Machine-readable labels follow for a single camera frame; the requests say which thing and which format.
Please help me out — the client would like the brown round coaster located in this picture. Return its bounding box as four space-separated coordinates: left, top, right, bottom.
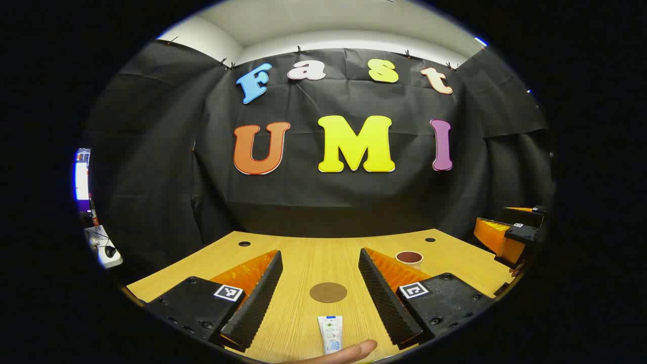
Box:
309 282 348 304

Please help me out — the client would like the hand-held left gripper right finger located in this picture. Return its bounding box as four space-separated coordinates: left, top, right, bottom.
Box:
358 247 496 350

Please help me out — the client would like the wooden desktop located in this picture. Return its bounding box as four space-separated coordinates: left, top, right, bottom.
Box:
125 229 516 364

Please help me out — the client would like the black backdrop cloth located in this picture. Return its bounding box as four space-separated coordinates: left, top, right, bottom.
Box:
83 39 557 274

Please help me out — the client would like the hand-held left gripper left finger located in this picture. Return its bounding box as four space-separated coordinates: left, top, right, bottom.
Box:
147 249 284 353

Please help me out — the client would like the beige cup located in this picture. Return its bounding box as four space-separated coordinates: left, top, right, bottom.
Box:
395 250 424 271

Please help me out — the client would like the computer monitor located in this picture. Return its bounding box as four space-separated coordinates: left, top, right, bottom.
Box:
74 148 91 213

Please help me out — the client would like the white toothpaste tube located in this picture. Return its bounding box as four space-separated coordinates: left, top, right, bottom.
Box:
317 315 344 354

